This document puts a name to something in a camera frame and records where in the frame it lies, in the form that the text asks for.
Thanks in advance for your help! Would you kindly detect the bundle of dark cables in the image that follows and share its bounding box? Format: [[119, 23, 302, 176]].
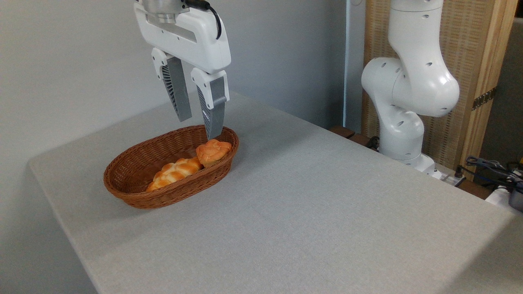
[[454, 155, 523, 192]]

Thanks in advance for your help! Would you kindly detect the brass screen hinge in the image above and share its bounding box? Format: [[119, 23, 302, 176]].
[[472, 87, 498, 111]]

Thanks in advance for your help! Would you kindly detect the long braided bread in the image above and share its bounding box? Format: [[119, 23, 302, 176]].
[[146, 157, 203, 192]]

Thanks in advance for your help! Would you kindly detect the white vertical pole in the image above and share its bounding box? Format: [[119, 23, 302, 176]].
[[343, 0, 367, 133]]

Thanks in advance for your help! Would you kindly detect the round orange bread bun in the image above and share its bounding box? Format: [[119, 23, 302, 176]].
[[196, 139, 232, 168]]

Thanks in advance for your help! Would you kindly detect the brown wicker basket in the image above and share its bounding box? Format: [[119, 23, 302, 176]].
[[103, 125, 240, 209]]

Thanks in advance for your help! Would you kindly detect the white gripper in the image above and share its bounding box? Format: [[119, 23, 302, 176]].
[[134, 0, 232, 140]]

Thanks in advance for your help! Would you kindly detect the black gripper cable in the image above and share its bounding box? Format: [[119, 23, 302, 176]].
[[185, 0, 222, 40]]

